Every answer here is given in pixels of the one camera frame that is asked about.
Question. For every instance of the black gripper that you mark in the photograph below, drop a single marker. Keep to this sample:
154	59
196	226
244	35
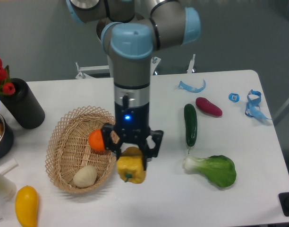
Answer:
132	126

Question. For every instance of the yellow bell pepper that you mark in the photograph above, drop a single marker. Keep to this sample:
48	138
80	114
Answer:
130	166

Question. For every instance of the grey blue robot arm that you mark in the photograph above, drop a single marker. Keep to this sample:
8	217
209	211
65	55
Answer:
129	44

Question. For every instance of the woven wicker basket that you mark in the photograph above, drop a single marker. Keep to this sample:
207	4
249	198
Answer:
68	149

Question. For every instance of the orange fruit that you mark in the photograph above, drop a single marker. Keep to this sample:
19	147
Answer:
95	140

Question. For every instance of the white garlic bulb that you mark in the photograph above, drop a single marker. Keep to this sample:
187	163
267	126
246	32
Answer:
85	177

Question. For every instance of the green cucumber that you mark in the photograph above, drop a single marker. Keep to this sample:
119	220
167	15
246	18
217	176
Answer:
190	117

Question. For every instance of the curved blue tape strip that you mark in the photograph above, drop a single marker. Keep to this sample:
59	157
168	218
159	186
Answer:
191	89

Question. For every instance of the purple sweet potato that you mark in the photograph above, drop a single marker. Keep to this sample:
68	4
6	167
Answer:
207	107

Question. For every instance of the green bok choy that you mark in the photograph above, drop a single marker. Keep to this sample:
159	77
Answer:
219	170

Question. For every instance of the black ribbed vase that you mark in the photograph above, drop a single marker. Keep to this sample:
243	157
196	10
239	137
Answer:
23	105

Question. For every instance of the yellow mango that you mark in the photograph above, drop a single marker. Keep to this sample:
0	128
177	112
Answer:
26	206

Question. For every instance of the white flat stick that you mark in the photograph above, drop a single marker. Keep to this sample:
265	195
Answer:
8	166

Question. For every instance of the small blue tape roll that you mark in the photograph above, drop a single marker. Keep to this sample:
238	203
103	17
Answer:
233	97

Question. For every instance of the dark metal pot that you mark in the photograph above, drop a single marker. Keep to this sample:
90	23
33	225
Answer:
6	137

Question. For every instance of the tangled blue tape strip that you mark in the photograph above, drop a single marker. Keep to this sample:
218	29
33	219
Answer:
253	110

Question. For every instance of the white plastic bottle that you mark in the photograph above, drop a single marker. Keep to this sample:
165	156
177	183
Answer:
7	188

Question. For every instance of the red tulip bouquet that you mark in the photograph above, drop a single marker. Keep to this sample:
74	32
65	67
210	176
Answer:
6	86

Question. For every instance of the black device at edge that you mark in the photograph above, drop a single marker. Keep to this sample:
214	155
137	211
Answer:
284	202

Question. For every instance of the white metal frame bracket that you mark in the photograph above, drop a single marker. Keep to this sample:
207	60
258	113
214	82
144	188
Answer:
156	69

